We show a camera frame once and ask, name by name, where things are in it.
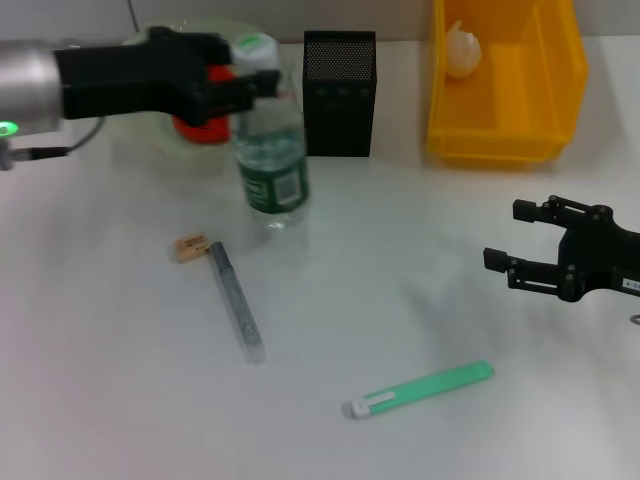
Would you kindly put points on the black mesh pen holder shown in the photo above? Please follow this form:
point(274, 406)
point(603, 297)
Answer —
point(340, 120)

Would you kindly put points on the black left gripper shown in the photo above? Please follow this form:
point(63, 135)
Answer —
point(125, 80)

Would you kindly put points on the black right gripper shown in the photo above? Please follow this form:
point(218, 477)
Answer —
point(610, 255)

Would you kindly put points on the grey marker pen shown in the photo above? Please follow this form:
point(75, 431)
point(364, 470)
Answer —
point(237, 302)

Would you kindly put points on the beige eraser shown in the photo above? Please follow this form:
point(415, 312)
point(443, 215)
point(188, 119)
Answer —
point(191, 247)

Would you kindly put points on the yellow plastic bin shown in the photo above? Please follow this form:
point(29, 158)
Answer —
point(505, 125)

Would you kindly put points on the white paper ball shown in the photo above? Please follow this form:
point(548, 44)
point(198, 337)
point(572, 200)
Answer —
point(462, 52)

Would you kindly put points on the green pen with white cap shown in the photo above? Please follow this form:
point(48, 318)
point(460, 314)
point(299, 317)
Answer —
point(425, 387)

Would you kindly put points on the green glass fruit plate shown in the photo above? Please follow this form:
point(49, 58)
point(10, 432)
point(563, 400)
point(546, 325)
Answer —
point(150, 145)

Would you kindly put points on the red-orange knitted toy orange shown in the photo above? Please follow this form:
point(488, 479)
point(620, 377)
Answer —
point(200, 134)

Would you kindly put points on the clear bottle with green label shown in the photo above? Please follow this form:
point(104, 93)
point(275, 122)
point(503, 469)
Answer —
point(272, 190)

